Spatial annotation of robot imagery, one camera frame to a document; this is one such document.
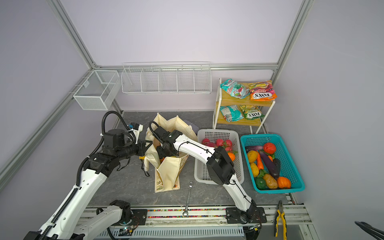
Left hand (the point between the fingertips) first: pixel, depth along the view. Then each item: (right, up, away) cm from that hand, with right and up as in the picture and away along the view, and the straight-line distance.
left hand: (151, 144), depth 73 cm
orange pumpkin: (+69, -21, +6) cm, 72 cm away
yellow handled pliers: (+64, -34, +1) cm, 73 cm away
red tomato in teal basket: (+67, -5, +19) cm, 70 cm away
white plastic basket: (+25, -20, +15) cm, 35 cm away
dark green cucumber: (+70, -13, +14) cm, 72 cm away
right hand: (+3, -9, +14) cm, 16 cm away
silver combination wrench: (+17, -36, +3) cm, 39 cm away
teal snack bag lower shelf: (+44, +17, +21) cm, 52 cm away
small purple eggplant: (+60, -5, +23) cm, 64 cm away
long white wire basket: (+3, +41, +25) cm, 48 cm away
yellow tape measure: (-12, -11, +21) cm, 27 cm away
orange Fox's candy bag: (+58, +28, +7) cm, 65 cm away
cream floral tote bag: (+8, -13, +1) cm, 16 cm away
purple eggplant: (+65, -14, +15) cm, 69 cm away
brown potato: (+63, -22, +8) cm, 67 cm away
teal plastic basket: (+74, -14, +11) cm, 76 cm away
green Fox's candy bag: (+57, +17, +21) cm, 63 cm away
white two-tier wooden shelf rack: (+54, +24, +26) cm, 64 cm away
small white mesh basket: (-46, +33, +30) cm, 65 cm away
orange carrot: (+60, -14, +14) cm, 63 cm away
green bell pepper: (+57, -22, +6) cm, 61 cm away
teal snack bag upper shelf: (+44, +29, +9) cm, 54 cm away
